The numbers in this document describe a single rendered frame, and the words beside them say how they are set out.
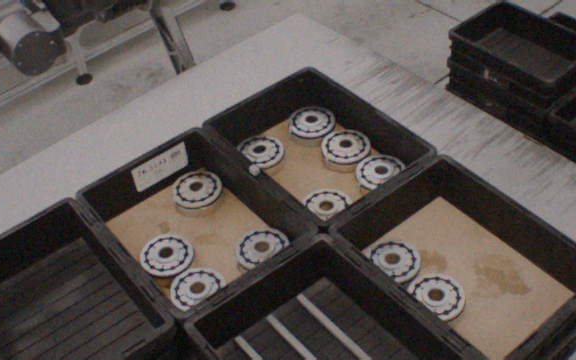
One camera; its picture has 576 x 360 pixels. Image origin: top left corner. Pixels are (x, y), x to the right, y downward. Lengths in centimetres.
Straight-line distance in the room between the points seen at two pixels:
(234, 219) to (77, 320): 36
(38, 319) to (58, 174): 57
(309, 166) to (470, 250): 39
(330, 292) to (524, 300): 34
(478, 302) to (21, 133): 237
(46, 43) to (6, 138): 244
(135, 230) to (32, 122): 189
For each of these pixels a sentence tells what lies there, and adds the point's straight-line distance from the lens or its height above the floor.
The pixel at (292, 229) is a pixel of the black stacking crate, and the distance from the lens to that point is 138.
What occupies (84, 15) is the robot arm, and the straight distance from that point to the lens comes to 98.
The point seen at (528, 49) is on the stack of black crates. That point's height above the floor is 49.
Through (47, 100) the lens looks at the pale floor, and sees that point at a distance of 345.
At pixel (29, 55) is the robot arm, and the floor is 146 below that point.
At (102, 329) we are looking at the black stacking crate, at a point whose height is 83.
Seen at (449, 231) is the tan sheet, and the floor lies 83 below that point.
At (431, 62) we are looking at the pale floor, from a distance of 331.
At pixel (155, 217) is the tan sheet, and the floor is 83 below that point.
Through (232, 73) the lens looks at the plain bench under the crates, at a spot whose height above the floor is 70.
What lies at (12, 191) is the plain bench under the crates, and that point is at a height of 70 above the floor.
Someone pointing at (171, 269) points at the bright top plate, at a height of 86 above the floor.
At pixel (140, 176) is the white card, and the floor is 89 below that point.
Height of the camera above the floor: 189
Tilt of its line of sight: 43 degrees down
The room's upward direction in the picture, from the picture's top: 7 degrees counter-clockwise
